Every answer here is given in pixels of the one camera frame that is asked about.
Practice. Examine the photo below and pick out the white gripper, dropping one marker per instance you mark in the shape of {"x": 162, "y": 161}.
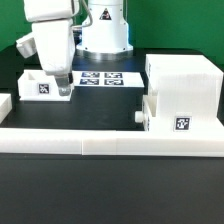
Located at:
{"x": 55, "y": 47}

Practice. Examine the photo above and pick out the white drawer with tag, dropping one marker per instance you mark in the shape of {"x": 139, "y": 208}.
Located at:
{"x": 144, "y": 115}
{"x": 35, "y": 85}

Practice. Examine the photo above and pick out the white drawer front with tag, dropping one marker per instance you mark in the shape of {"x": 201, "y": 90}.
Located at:
{"x": 144, "y": 115}

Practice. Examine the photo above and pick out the white drawer cabinet box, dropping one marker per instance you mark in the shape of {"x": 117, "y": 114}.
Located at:
{"x": 183, "y": 93}

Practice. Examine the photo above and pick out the white marker sheet with tags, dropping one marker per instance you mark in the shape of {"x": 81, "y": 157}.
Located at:
{"x": 107, "y": 79}

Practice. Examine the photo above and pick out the white U-shaped fence wall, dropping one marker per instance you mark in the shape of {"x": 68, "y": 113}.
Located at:
{"x": 208, "y": 143}

